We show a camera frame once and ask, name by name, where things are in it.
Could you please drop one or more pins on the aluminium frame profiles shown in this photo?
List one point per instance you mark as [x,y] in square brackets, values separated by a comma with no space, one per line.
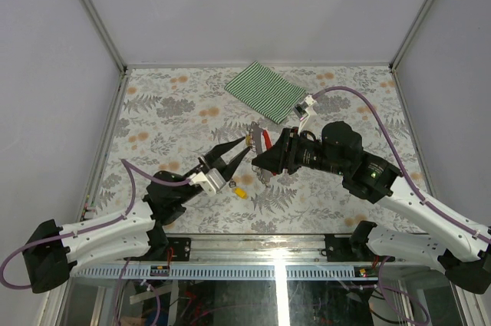
[235,33]

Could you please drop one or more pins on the aluminium mounting rail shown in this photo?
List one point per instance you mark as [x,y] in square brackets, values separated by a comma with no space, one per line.
[245,247]

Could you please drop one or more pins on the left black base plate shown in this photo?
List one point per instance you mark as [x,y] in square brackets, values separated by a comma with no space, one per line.
[176,249]

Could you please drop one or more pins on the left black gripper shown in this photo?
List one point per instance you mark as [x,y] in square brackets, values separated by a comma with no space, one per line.
[214,160]

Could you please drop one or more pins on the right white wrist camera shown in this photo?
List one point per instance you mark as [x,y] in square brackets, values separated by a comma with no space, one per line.
[305,112]

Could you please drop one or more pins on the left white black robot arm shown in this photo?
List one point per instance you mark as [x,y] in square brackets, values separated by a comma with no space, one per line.
[55,252]

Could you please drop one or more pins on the blue slotted cable duct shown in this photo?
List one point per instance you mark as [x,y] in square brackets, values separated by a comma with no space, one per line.
[220,272]

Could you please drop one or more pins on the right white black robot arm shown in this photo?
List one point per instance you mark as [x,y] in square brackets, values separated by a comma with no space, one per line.
[451,243]

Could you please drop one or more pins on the key with yellow tag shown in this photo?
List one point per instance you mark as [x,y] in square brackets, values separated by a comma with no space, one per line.
[241,193]

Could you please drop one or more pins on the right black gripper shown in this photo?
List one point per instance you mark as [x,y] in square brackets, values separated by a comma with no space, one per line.
[283,153]

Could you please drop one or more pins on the green striped folded cloth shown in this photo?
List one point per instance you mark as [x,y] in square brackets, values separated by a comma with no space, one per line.
[265,91]

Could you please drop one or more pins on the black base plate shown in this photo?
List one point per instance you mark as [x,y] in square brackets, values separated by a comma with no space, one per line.
[176,249]
[337,248]

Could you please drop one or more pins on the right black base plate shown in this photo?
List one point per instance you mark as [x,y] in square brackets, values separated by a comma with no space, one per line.
[337,248]

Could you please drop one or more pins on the floral table mat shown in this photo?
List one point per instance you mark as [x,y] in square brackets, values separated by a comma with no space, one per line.
[170,116]

